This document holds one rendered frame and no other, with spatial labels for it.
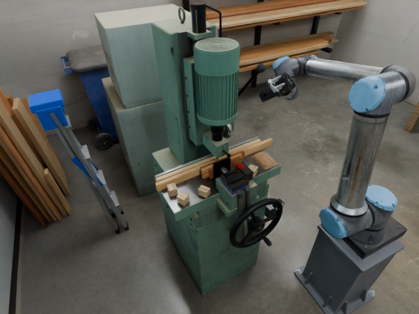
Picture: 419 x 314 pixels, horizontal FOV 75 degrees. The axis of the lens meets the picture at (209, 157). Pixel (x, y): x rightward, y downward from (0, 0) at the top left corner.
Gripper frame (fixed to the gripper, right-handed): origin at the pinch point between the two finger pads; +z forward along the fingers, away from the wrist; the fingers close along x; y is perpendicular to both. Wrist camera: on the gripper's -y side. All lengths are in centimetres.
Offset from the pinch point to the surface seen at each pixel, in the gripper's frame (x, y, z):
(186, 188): 25, -53, 11
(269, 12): -126, -3, -200
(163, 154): -1, -76, -15
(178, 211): 33, -53, 22
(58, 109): -41, -99, 24
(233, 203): 40, -34, 10
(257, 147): 19.4, -24.4, -24.4
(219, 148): 14.6, -32.0, 3.6
